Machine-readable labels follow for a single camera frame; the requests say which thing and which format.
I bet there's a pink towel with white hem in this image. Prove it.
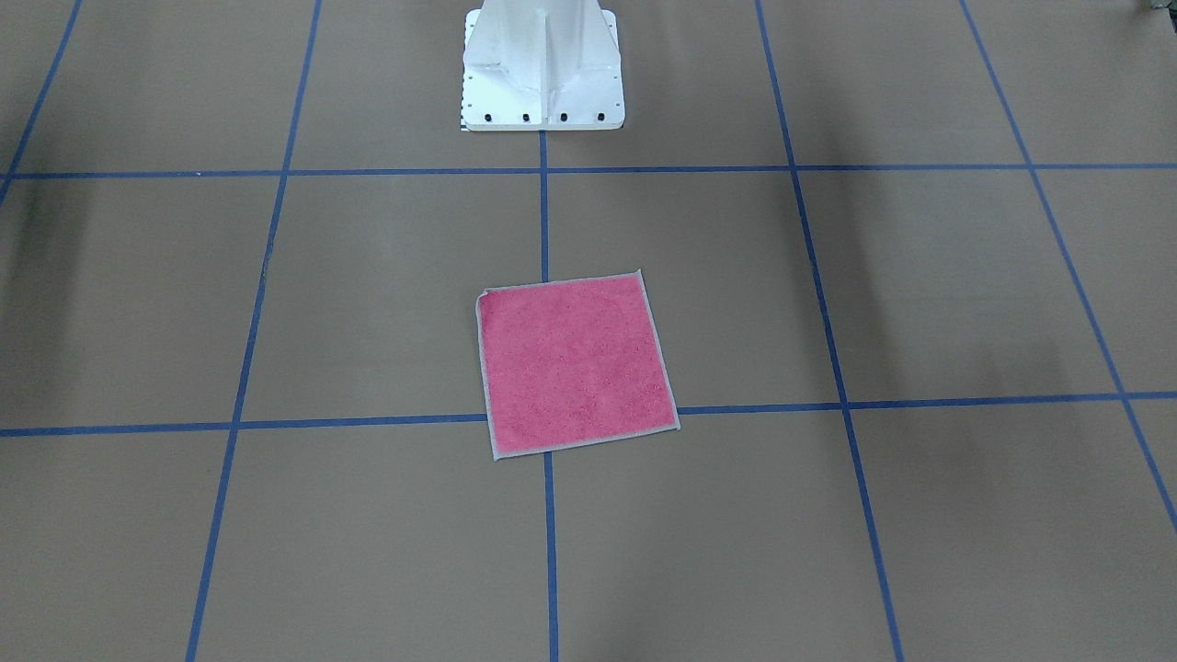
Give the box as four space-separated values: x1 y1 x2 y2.
474 271 681 461

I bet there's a white metal camera mount base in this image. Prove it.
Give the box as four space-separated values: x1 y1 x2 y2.
460 1 626 131

